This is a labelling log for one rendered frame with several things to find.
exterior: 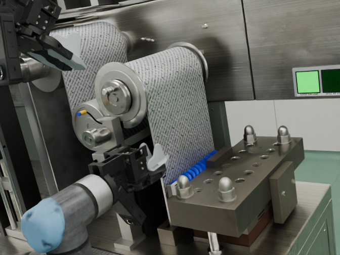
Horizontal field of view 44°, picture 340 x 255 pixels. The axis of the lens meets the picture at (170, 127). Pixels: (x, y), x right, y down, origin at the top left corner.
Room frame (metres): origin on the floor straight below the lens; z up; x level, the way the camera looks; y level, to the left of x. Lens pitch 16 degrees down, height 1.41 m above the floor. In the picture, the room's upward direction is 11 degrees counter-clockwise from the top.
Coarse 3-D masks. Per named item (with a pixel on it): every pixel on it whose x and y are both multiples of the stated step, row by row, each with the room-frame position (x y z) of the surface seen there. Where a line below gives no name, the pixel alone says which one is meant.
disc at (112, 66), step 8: (112, 64) 0.89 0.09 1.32; (120, 64) 0.88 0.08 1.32; (104, 72) 0.91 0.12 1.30; (128, 72) 0.87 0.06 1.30; (96, 80) 0.93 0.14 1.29; (136, 80) 0.86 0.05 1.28; (96, 88) 0.93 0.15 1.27; (144, 88) 0.85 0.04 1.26; (96, 96) 0.93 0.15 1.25; (144, 96) 0.85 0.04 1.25; (144, 104) 0.85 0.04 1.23; (104, 112) 0.93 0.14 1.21; (144, 112) 0.85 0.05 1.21; (136, 120) 0.87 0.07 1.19
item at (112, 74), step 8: (112, 72) 0.89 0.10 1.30; (120, 72) 0.88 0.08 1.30; (104, 80) 0.91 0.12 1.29; (128, 80) 0.87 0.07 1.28; (136, 88) 0.86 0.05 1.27; (136, 96) 0.86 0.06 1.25; (136, 104) 0.86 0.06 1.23; (128, 112) 0.88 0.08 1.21; (136, 112) 0.86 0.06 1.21; (120, 120) 0.89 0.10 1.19; (128, 120) 0.88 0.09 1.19
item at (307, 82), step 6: (300, 72) 0.97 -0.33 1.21; (306, 72) 0.96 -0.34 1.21; (312, 72) 0.96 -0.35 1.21; (300, 78) 0.97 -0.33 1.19; (306, 78) 0.97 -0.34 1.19; (312, 78) 0.96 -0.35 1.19; (300, 84) 0.97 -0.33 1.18; (306, 84) 0.97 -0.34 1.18; (312, 84) 0.96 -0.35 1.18; (318, 84) 0.95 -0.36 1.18; (300, 90) 0.98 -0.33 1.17; (306, 90) 0.97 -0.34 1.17; (312, 90) 0.96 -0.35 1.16; (318, 90) 0.95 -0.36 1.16
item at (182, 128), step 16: (192, 96) 1.00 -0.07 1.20; (160, 112) 0.89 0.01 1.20; (176, 112) 0.94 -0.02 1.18; (192, 112) 0.99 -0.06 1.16; (160, 128) 0.88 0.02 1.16; (176, 128) 0.93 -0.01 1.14; (192, 128) 0.98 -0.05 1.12; (208, 128) 1.04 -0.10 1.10; (160, 144) 0.88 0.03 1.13; (176, 144) 0.92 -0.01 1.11; (192, 144) 0.97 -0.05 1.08; (208, 144) 1.03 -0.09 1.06; (176, 160) 0.91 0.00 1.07; (192, 160) 0.96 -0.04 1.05; (176, 176) 0.90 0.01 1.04
